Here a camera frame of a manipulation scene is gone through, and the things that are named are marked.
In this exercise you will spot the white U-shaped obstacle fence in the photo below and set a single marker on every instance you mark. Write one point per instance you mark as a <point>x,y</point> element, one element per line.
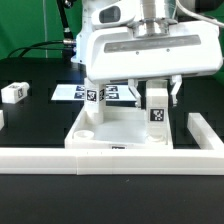
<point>207,159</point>

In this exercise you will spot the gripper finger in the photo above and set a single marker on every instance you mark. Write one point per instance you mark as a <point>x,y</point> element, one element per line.
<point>175,88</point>
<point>132,86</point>

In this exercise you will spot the white sheet with fiducial tags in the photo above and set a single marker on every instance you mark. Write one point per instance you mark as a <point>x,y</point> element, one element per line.
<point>73,92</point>

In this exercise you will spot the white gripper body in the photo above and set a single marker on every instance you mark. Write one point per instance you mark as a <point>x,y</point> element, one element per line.
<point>151,39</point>

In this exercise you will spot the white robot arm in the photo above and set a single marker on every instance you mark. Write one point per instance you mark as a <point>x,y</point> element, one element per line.
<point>89,6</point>

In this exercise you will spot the white square table top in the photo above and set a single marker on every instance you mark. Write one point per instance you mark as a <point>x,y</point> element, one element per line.
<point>122,128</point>

